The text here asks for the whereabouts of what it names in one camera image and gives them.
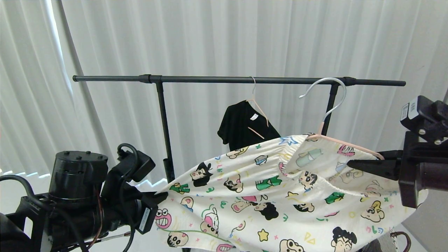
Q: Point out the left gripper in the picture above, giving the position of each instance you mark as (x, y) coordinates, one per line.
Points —
(105, 222)

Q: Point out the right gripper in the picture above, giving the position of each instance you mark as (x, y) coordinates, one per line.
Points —
(409, 182)

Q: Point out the pink clothes hanger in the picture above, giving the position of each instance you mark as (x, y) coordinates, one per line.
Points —
(341, 101)
(252, 94)

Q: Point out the cream printed garment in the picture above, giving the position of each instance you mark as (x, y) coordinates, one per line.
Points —
(280, 203)

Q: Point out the black garment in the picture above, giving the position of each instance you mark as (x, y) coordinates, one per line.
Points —
(241, 133)

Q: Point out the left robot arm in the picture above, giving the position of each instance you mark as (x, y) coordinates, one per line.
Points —
(75, 175)

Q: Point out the white laundry basket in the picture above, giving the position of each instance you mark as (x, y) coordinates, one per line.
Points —
(385, 245)

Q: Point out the black clothes rack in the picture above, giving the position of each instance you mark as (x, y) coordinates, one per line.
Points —
(210, 79)

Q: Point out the white curtain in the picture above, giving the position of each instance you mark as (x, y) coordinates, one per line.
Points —
(210, 35)

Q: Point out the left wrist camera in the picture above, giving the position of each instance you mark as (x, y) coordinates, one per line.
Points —
(140, 166)

